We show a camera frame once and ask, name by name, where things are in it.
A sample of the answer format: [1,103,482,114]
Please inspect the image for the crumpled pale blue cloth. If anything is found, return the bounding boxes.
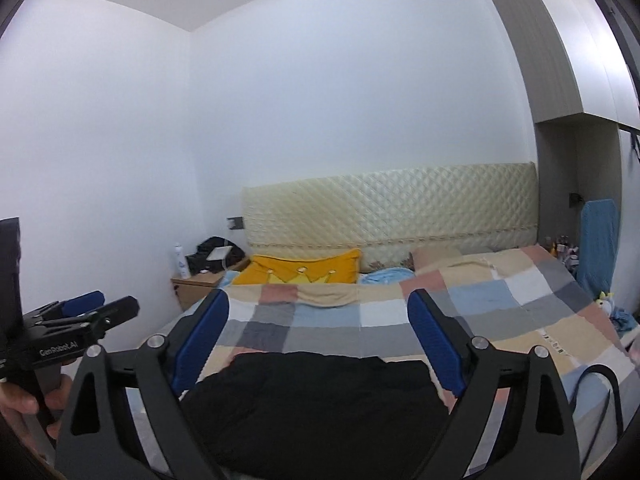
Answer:
[612,307,639,333]

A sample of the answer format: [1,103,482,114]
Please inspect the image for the black pants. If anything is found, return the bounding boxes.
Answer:
[180,351,451,480]

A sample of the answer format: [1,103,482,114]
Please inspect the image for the wooden nightstand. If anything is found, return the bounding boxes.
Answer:
[171,257,251,311]

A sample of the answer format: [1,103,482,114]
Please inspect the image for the black bag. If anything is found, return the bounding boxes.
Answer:
[186,236,246,273]

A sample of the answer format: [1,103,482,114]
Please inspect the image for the grey wardrobe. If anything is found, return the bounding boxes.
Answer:
[482,0,640,131]

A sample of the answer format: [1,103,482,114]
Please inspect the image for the cream quilted headboard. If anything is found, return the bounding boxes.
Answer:
[241,161,540,273]

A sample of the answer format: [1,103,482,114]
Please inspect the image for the black cable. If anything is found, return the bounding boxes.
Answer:
[567,365,624,461]

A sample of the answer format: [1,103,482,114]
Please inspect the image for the blue towel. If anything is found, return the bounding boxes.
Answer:
[575,199,621,301]

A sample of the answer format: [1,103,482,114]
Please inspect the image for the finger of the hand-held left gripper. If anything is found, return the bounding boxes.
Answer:
[75,295,140,339]
[37,290,107,319]

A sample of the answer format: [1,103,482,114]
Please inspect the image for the bedside clutter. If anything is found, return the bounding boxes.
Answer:
[545,235,581,263]

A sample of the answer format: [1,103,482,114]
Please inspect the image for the white spray bottle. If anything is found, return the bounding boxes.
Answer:
[173,244,192,280]

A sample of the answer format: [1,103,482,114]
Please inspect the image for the yellow pillow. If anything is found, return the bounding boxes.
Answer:
[232,248,362,286]

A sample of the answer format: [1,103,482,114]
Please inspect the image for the checked patchwork blanket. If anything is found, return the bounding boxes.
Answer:
[125,244,639,466]

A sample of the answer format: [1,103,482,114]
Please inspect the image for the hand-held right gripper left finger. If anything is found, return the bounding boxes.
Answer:
[54,289,231,480]

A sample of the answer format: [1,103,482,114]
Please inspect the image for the pink pillow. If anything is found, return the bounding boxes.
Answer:
[410,246,463,271]

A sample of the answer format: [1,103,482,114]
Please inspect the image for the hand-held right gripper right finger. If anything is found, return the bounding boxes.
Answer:
[407,289,582,480]

